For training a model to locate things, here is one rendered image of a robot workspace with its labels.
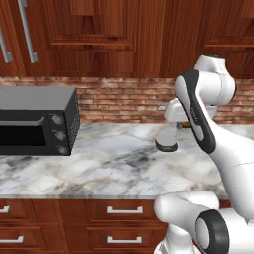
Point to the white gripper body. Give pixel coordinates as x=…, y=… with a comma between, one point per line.
x=167, y=137

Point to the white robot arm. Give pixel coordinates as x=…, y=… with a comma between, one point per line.
x=231, y=158

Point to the small orange-brown item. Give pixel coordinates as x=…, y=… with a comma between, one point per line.
x=184, y=125

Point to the grey toaster oven knob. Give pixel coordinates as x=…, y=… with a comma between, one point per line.
x=63, y=150
x=57, y=119
x=59, y=135

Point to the wooden drawer front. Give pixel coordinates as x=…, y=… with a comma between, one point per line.
x=26, y=211
x=82, y=239
x=82, y=211
x=33, y=239

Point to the black toaster oven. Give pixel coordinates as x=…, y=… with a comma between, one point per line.
x=36, y=102

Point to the toaster oven glass door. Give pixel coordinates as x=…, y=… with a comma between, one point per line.
x=20, y=135

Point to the wide wooden wall cupboard door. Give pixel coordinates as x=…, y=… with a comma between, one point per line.
x=99, y=36

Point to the narrow wooden wall cupboard door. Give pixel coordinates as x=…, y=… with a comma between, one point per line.
x=5, y=13

